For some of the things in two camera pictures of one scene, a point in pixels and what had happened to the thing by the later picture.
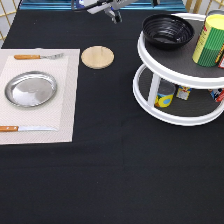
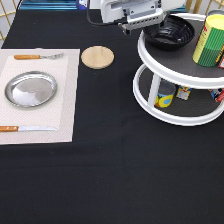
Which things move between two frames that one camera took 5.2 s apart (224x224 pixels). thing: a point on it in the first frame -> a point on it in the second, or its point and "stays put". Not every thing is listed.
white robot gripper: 108,6 -> 136,14
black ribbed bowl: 166,31 stays put
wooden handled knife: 24,128 stays put
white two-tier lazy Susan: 170,88 stays put
